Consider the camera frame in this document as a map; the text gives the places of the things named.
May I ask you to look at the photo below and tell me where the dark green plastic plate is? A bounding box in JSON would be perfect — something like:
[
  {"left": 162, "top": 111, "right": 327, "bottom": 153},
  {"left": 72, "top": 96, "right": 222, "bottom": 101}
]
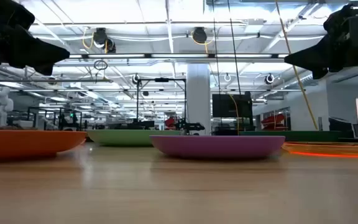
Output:
[{"left": 239, "top": 130, "right": 343, "bottom": 143}]

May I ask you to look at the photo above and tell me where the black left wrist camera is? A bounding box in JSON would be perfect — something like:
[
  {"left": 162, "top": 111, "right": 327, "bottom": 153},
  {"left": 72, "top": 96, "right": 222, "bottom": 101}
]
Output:
[{"left": 0, "top": 0, "right": 35, "bottom": 30}]

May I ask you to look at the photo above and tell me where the transparent orange plastic plate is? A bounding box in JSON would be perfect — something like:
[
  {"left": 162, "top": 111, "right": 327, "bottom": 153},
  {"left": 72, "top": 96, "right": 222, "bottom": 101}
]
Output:
[{"left": 282, "top": 142, "right": 358, "bottom": 159}]

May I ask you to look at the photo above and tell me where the white humanoid robot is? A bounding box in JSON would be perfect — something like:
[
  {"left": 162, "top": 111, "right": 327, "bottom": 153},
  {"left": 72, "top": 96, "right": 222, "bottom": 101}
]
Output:
[{"left": 0, "top": 86, "right": 14, "bottom": 128}]

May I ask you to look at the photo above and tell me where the black cylindrical device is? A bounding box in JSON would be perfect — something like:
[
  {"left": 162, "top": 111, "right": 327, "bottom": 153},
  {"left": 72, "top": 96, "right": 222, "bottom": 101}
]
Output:
[{"left": 328, "top": 116, "right": 354, "bottom": 133}]

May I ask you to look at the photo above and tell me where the light green plastic plate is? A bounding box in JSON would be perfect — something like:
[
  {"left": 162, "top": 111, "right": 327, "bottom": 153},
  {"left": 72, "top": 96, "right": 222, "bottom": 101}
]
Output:
[{"left": 86, "top": 129, "right": 183, "bottom": 147}]

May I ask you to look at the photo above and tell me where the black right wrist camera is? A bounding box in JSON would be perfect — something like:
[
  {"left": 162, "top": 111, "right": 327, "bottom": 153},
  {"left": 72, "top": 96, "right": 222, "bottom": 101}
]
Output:
[{"left": 323, "top": 2, "right": 358, "bottom": 34}]

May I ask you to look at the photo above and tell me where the purple plastic plate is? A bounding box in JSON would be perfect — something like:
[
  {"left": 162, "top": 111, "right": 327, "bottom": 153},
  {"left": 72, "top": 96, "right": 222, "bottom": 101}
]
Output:
[{"left": 149, "top": 134, "right": 286, "bottom": 160}]

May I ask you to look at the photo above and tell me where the black hanging cable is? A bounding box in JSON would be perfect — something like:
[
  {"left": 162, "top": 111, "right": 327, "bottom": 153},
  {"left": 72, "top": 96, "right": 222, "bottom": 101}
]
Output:
[
  {"left": 212, "top": 0, "right": 222, "bottom": 95},
  {"left": 227, "top": 0, "right": 242, "bottom": 95}
]

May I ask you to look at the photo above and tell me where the red machine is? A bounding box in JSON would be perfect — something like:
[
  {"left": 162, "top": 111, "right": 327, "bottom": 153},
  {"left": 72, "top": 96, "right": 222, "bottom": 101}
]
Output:
[{"left": 261, "top": 113, "right": 287, "bottom": 131}]

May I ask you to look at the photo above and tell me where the thick yellow cable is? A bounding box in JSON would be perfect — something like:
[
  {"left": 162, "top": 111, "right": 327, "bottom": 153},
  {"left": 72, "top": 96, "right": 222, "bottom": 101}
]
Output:
[{"left": 274, "top": 0, "right": 320, "bottom": 131}]

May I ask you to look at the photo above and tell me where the black workstation rig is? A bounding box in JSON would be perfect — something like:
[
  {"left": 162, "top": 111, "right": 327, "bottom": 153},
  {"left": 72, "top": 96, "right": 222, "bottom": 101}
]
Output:
[{"left": 26, "top": 106, "right": 83, "bottom": 131}]

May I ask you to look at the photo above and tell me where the thin yellow cable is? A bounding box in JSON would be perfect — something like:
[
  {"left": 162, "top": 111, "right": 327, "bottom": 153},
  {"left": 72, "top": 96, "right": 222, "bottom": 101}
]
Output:
[{"left": 228, "top": 93, "right": 241, "bottom": 135}]

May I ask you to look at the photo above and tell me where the black monitor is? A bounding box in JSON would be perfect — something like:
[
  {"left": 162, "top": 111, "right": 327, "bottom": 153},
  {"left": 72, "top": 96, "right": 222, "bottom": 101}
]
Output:
[{"left": 212, "top": 91, "right": 254, "bottom": 118}]

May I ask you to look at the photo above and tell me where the black coiled cable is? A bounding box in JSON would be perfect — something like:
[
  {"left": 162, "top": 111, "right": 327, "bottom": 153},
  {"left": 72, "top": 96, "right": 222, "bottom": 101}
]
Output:
[{"left": 93, "top": 59, "right": 109, "bottom": 71}]

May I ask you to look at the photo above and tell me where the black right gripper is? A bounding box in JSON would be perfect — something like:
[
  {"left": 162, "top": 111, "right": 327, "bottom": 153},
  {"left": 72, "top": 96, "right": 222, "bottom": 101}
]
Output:
[{"left": 283, "top": 14, "right": 358, "bottom": 80}]

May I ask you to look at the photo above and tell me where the white square pillar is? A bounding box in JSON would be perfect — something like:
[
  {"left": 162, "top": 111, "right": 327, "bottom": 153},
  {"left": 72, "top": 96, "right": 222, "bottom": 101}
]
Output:
[{"left": 186, "top": 63, "right": 211, "bottom": 135}]

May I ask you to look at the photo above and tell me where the black rig frame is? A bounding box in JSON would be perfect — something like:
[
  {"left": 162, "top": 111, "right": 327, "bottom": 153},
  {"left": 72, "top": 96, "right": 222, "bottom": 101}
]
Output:
[{"left": 136, "top": 77, "right": 187, "bottom": 125}]

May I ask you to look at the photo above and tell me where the grey horizontal rail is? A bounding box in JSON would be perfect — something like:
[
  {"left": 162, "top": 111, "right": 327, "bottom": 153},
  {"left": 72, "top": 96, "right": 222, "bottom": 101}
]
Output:
[{"left": 0, "top": 78, "right": 114, "bottom": 83}]

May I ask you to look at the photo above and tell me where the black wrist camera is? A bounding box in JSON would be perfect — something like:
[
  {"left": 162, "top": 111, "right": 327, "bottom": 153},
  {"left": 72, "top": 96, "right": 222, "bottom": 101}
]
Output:
[
  {"left": 323, "top": 2, "right": 358, "bottom": 34},
  {"left": 0, "top": 0, "right": 35, "bottom": 30}
]

